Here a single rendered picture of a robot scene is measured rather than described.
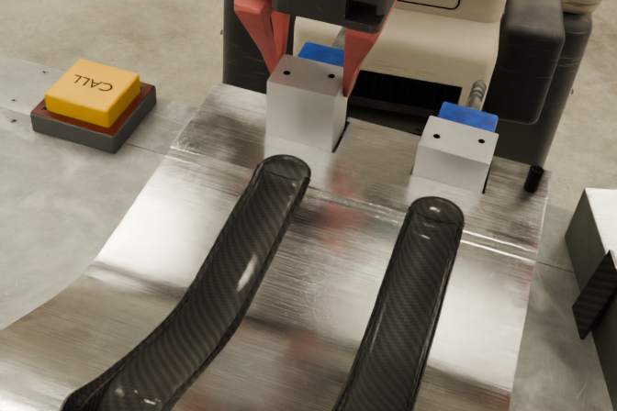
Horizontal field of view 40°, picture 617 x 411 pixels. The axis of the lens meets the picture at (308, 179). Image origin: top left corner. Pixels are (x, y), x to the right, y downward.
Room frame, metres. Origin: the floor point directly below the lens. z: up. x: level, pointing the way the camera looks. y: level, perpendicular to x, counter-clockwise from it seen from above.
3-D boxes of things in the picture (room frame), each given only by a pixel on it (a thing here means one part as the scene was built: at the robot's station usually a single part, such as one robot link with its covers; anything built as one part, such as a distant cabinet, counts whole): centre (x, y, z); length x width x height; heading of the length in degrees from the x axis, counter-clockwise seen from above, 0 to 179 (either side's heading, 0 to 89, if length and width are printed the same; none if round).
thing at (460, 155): (0.50, -0.11, 0.89); 0.13 x 0.05 x 0.05; 165
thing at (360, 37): (0.49, -0.01, 0.97); 0.07 x 0.07 x 0.09; 76
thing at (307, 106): (0.53, -0.01, 0.91); 0.13 x 0.05 x 0.05; 166
